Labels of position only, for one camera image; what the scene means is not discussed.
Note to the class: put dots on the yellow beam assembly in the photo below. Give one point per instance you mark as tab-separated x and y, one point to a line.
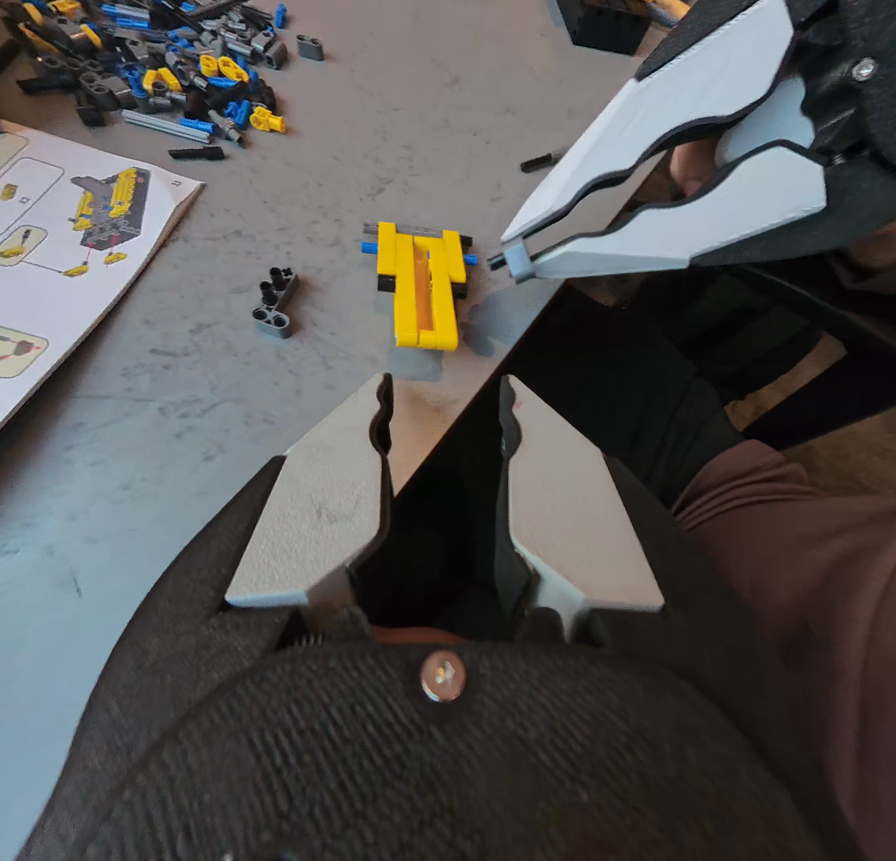
420	287

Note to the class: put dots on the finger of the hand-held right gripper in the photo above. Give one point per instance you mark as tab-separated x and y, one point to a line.
686	84
700	224

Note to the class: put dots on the person's right hand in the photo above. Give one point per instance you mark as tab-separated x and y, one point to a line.
691	168

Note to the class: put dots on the pile of mixed building pieces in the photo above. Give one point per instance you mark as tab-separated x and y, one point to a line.
140	49

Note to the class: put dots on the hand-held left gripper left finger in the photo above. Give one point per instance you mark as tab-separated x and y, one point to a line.
315	511

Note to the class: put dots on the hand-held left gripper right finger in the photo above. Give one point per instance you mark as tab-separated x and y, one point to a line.
581	518

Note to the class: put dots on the black pin piece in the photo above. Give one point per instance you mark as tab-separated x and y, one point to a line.
196	154

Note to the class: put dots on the black grey axle rod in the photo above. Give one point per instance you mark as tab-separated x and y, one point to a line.
539	163

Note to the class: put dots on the light grey ribbed axle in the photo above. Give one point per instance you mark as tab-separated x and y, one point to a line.
168	125

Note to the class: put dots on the building instruction booklet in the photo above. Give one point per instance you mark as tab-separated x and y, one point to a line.
70	259

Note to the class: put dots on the black block with yellow parts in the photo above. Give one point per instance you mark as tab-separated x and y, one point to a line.
602	25

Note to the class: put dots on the dark grey angled beam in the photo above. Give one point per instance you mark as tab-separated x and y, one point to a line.
273	322

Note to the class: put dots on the yellow connector piece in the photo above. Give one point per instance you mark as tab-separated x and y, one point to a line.
268	119

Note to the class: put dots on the light grey angled beam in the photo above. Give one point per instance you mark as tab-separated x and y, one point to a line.
518	259

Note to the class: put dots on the grey desk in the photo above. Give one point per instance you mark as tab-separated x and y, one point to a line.
315	196

